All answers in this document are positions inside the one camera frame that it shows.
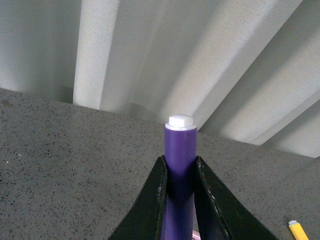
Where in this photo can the white pleated curtain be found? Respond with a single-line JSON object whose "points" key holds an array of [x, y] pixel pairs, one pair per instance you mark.
{"points": [[245, 70]]}

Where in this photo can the yellow marker pen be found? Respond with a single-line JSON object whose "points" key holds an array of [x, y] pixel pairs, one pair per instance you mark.
{"points": [[297, 230]]}

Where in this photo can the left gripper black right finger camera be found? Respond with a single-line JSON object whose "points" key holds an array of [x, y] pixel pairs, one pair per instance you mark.
{"points": [[219, 214]]}

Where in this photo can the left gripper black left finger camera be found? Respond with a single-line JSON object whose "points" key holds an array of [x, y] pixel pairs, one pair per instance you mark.
{"points": [[144, 221]]}

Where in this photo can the pink mesh cup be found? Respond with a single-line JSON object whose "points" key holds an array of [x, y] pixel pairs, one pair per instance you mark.
{"points": [[195, 235]]}

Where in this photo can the purple marker pen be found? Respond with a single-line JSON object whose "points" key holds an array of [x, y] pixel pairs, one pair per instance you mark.
{"points": [[180, 141]]}

